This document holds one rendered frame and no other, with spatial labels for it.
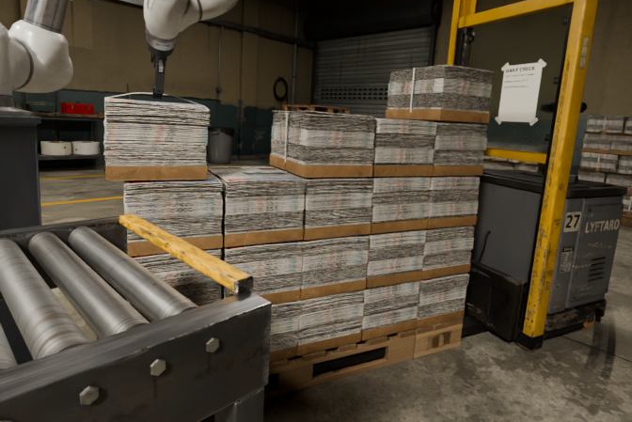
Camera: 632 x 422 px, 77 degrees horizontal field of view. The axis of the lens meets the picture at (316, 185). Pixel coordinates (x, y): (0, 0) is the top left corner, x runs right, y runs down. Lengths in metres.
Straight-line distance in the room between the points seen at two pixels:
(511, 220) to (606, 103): 5.41
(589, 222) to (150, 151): 2.02
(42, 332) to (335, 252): 1.14
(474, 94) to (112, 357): 1.67
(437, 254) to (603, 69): 6.14
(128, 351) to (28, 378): 0.08
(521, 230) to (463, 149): 0.67
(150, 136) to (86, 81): 6.80
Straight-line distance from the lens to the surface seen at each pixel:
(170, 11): 1.15
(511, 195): 2.35
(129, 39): 8.35
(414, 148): 1.65
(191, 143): 1.28
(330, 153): 1.44
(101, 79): 8.11
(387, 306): 1.78
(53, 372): 0.47
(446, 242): 1.87
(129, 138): 1.26
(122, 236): 0.97
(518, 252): 2.36
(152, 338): 0.49
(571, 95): 2.03
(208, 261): 0.63
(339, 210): 1.50
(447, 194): 1.81
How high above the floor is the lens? 1.04
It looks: 9 degrees down
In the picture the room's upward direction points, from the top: 3 degrees clockwise
